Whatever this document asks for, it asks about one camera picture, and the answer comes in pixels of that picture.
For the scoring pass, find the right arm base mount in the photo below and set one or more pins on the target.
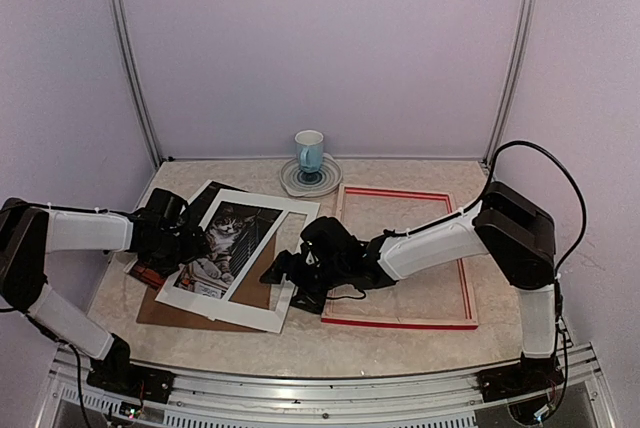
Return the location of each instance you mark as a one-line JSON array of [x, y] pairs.
[[538, 378]]

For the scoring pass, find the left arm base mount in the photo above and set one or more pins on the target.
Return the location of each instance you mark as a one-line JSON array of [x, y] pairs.
[[146, 384]]

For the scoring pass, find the right aluminium corner post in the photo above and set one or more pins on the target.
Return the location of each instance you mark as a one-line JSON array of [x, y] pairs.
[[514, 67]]

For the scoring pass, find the white mat board passe-partout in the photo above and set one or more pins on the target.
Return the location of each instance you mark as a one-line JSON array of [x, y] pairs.
[[224, 309]]

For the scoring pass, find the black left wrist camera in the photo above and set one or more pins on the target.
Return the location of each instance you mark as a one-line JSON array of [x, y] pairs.
[[166, 205]]

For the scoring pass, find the cat photo print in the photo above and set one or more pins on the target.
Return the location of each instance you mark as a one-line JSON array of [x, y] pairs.
[[234, 232]]

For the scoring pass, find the brown cardboard backing board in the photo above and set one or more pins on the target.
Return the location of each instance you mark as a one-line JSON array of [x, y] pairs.
[[251, 292]]

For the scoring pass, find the light blue ceramic mug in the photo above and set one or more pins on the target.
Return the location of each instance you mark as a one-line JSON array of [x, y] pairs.
[[309, 150]]

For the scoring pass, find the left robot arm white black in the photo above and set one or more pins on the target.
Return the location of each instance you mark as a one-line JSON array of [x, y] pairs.
[[37, 236]]

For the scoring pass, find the left aluminium corner post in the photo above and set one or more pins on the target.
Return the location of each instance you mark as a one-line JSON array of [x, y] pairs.
[[152, 145]]

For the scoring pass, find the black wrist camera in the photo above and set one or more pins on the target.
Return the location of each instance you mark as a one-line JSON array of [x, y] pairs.
[[166, 205], [327, 237]]

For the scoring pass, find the striped ceramic plate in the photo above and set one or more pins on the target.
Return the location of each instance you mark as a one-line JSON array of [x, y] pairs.
[[299, 184]]

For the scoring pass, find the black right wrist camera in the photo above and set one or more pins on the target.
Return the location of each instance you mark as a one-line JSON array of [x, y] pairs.
[[327, 237]]

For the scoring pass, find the red wooden picture frame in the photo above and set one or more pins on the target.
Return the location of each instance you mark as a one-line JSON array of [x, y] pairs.
[[438, 298]]

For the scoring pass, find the aluminium corner post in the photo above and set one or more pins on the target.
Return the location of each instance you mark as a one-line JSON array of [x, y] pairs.
[[152, 145], [514, 67]]

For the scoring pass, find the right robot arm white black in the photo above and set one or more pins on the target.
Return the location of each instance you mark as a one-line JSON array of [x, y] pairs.
[[501, 223]]

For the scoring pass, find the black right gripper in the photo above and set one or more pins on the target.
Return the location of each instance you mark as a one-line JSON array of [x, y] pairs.
[[313, 301]]

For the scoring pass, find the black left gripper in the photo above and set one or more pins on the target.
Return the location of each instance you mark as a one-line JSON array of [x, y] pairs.
[[193, 251]]

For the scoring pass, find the aluminium front rail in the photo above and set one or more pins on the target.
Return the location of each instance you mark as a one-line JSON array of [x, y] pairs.
[[202, 398]]

